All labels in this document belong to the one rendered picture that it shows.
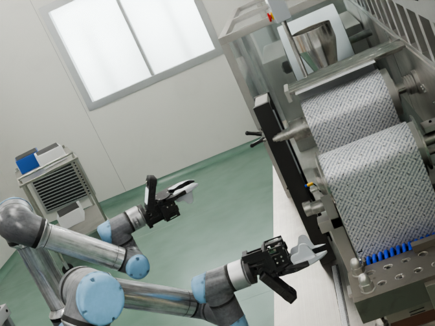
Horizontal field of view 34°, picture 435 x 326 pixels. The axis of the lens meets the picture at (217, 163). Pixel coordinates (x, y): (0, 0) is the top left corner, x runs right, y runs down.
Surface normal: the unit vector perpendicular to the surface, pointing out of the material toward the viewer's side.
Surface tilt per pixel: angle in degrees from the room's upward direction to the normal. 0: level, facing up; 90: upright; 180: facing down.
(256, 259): 89
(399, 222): 90
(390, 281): 0
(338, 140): 92
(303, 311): 0
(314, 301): 0
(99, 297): 85
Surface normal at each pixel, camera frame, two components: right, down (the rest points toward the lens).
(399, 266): -0.40, -0.88
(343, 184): -0.07, 0.30
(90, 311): 0.53, -0.11
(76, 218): 0.18, 0.18
